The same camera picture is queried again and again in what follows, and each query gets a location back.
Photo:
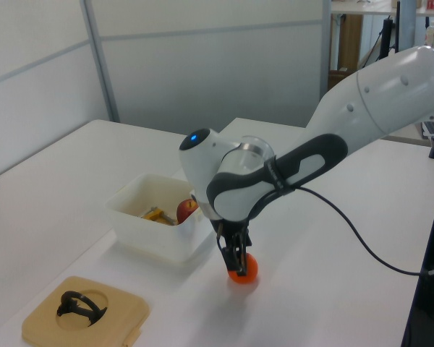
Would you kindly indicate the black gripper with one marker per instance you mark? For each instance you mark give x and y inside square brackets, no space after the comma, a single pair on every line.
[233,227]

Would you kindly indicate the red toy apple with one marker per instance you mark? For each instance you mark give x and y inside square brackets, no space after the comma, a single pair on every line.
[185,210]

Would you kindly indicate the tan plastic container lid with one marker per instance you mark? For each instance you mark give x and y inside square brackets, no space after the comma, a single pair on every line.
[47,329]

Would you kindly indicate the black monitor stand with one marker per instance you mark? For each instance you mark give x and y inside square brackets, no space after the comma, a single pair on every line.
[387,38]

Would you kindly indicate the white plastic bottle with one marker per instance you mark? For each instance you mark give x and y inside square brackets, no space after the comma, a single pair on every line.
[432,34]

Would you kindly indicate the grey partition post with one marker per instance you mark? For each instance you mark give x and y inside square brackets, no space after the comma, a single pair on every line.
[326,47]

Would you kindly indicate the wooden desk panel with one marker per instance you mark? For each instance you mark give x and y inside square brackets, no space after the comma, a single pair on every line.
[349,43]

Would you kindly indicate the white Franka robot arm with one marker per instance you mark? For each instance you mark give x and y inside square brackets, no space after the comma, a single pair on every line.
[365,105]

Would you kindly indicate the orange toy fruit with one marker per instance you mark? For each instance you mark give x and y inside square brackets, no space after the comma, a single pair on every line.
[252,269]

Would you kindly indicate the yellow toy item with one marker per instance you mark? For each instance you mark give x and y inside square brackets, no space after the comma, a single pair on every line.
[153,216]

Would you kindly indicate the black stand frame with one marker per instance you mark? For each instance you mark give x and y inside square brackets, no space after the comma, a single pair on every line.
[432,289]

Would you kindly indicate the white plastic container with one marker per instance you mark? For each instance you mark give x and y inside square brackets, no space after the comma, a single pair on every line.
[159,242]

